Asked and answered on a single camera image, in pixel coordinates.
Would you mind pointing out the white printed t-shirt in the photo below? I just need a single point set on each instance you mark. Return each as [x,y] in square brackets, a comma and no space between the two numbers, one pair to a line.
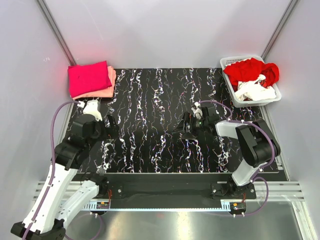
[254,90]

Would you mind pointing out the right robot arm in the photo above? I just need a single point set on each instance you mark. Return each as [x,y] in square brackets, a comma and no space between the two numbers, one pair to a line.
[257,144]

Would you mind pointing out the white plastic laundry basket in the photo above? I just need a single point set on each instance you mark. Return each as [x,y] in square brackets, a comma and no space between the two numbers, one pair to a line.
[232,89]

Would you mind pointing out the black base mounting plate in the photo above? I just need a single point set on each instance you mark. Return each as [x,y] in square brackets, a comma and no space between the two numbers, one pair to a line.
[170,190]

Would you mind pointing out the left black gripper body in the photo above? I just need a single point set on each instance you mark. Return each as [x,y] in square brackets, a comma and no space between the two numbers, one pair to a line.
[101,131]

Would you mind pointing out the folded magenta t-shirt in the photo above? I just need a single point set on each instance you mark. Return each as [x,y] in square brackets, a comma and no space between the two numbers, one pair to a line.
[88,78]

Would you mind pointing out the black marble pattern mat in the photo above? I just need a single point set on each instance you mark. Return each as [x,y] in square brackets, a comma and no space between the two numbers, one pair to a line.
[147,105]

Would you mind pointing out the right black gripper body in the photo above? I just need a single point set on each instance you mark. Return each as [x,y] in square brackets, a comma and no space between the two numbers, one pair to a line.
[201,124]

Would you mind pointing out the red t-shirt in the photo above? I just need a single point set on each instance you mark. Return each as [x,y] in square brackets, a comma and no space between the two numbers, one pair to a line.
[250,69]

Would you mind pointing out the aluminium rail frame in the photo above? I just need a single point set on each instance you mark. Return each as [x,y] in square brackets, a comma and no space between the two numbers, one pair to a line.
[278,191]

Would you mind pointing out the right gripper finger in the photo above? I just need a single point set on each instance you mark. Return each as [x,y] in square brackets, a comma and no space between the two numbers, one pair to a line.
[189,136]
[183,126]

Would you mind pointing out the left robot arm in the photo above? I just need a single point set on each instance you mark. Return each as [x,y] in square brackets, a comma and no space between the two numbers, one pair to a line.
[49,218]

